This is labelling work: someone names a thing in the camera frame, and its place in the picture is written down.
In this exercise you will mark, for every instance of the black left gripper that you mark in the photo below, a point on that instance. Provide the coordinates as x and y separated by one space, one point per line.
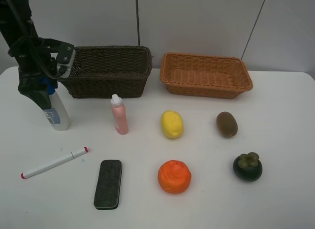
37 69

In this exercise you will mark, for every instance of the white blue-capped shampoo bottle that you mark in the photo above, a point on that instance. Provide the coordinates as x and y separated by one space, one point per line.
57 114

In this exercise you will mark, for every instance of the white pink-tipped marker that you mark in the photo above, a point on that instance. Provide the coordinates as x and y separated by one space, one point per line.
54 163

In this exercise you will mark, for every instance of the pink white-capped bottle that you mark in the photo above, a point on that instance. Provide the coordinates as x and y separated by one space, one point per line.
119 113

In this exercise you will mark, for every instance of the dark felt board eraser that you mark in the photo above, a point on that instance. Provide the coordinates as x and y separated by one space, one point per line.
107 192

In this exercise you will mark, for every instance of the yellow lemon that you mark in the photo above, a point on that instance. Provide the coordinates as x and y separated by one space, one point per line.
172 124

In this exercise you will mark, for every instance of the orange tangerine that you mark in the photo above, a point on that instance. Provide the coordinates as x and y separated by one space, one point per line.
174 177

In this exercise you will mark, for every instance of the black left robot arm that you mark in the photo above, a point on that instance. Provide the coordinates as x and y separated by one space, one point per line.
16 23

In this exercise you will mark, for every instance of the dark brown wicker basket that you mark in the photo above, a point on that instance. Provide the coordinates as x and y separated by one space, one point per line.
101 71

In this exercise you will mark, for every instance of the orange wicker basket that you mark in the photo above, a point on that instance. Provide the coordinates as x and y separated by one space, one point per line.
204 76

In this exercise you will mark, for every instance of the brown kiwi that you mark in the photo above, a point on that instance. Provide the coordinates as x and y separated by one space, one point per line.
227 124

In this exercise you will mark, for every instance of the dark mangosteen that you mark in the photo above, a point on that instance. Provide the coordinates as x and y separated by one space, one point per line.
248 167

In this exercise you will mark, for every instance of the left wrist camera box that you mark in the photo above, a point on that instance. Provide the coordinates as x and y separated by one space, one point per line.
65 57

